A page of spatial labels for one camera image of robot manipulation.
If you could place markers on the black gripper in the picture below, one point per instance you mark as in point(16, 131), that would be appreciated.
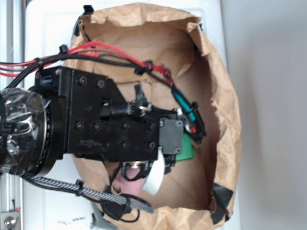
point(87, 116)

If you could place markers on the pink plush bunny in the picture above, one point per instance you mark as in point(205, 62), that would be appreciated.
point(128, 187)

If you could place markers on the green rectangular block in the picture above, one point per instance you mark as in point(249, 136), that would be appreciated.
point(187, 149)

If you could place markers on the brown paper bag bin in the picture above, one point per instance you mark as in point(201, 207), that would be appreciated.
point(198, 194)

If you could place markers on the white plastic tray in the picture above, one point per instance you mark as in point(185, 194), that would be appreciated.
point(48, 24)

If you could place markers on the aluminium frame rail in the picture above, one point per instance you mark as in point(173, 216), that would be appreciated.
point(10, 185)

